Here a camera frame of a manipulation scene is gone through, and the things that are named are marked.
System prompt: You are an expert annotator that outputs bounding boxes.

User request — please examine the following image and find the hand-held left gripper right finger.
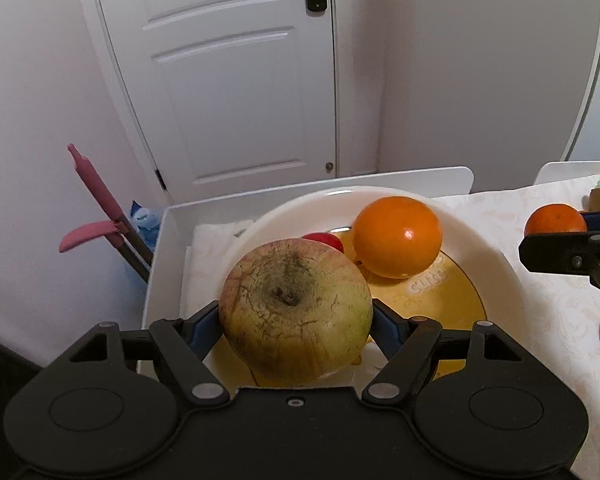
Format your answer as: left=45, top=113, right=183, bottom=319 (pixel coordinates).
left=362, top=299, right=526, bottom=410

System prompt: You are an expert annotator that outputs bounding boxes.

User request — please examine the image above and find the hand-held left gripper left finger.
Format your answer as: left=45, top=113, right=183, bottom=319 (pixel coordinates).
left=55, top=300, right=231, bottom=411

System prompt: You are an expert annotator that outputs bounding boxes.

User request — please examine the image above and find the small orange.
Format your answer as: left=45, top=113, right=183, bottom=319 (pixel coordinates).
left=524, top=203, right=588, bottom=238

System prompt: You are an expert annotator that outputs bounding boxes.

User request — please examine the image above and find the white plate with yellow centre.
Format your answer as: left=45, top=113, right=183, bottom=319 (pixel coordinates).
left=202, top=186, right=525, bottom=388

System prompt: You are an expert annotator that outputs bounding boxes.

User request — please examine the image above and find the russet yellow-green apple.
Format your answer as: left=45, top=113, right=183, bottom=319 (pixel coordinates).
left=218, top=238, right=374, bottom=382

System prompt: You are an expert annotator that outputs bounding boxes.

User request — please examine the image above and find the white panel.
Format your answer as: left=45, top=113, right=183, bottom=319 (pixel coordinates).
left=534, top=160, right=600, bottom=186

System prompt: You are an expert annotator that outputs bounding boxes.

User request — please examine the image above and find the large orange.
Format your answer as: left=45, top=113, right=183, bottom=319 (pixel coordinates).
left=353, top=196, right=442, bottom=280

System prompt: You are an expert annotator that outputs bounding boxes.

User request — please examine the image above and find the white tray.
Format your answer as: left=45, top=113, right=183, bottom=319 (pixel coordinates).
left=140, top=166, right=476, bottom=376

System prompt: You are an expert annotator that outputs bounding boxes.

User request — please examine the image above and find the small red tomato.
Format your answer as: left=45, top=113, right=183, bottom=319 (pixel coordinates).
left=301, top=232, right=345, bottom=253

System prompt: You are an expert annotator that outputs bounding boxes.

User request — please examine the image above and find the blue plastic bag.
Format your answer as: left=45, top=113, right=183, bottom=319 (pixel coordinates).
left=130, top=201, right=160, bottom=248

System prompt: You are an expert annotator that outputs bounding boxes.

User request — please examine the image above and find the white panelled door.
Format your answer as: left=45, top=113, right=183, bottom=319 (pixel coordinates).
left=87, top=0, right=338, bottom=193

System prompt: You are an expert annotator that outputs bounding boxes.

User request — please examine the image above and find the pink-handled mop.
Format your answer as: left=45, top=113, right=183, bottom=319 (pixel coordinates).
left=58, top=143, right=153, bottom=283

